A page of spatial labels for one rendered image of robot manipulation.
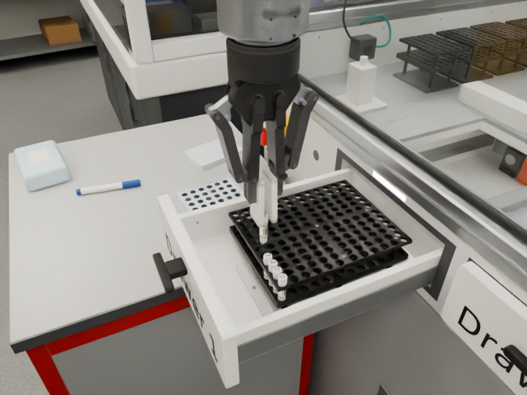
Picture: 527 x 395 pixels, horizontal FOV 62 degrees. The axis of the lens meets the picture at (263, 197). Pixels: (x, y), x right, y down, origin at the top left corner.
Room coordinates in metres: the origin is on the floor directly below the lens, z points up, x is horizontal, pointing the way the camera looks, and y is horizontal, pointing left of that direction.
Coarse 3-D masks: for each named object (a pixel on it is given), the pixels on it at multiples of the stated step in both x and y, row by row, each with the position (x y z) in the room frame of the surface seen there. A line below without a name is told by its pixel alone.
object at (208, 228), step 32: (288, 192) 0.62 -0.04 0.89; (352, 192) 0.67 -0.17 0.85; (192, 224) 0.54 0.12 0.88; (224, 224) 0.57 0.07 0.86; (384, 224) 0.58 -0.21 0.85; (416, 224) 0.52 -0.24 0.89; (224, 256) 0.51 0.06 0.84; (416, 256) 0.50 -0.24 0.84; (224, 288) 0.44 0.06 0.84; (352, 288) 0.39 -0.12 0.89; (384, 288) 0.41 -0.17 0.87; (416, 288) 0.44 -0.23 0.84; (256, 320) 0.34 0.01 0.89; (288, 320) 0.35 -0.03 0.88; (320, 320) 0.37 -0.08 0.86; (256, 352) 0.33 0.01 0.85
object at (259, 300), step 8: (240, 264) 0.48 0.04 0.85; (240, 272) 0.46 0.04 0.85; (248, 272) 0.46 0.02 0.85; (248, 280) 0.45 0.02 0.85; (248, 288) 0.43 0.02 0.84; (256, 288) 0.43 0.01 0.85; (256, 296) 0.42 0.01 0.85; (256, 304) 0.41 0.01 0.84; (264, 304) 0.40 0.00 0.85; (264, 312) 0.39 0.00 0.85; (272, 312) 0.39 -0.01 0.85
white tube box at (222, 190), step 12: (216, 180) 0.79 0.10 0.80; (228, 180) 0.79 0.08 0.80; (180, 192) 0.74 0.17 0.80; (192, 192) 0.75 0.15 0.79; (204, 192) 0.74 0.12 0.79; (216, 192) 0.74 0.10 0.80; (228, 192) 0.74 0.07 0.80; (240, 192) 0.74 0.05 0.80; (180, 204) 0.72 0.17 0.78; (192, 204) 0.71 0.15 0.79; (204, 204) 0.70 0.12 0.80
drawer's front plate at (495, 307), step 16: (464, 272) 0.39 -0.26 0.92; (480, 272) 0.39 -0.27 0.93; (464, 288) 0.39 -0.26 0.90; (480, 288) 0.37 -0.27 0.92; (496, 288) 0.36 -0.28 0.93; (448, 304) 0.40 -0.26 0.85; (464, 304) 0.38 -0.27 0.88; (480, 304) 0.36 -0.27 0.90; (496, 304) 0.35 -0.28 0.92; (512, 304) 0.34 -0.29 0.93; (448, 320) 0.39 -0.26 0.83; (464, 320) 0.37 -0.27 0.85; (480, 320) 0.36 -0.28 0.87; (496, 320) 0.34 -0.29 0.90; (512, 320) 0.33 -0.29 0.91; (464, 336) 0.36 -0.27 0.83; (480, 336) 0.35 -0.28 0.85; (496, 336) 0.33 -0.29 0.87; (512, 336) 0.32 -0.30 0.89; (480, 352) 0.34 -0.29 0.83; (496, 352) 0.32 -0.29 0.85; (496, 368) 0.32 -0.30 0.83; (512, 368) 0.30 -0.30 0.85; (512, 384) 0.29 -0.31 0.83
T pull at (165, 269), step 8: (152, 256) 0.44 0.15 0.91; (160, 256) 0.43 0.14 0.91; (160, 264) 0.42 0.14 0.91; (168, 264) 0.42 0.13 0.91; (176, 264) 0.42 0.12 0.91; (184, 264) 0.42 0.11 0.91; (160, 272) 0.40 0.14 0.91; (168, 272) 0.40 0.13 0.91; (176, 272) 0.40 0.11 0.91; (184, 272) 0.41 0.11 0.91; (168, 280) 0.39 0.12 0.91; (168, 288) 0.38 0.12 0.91
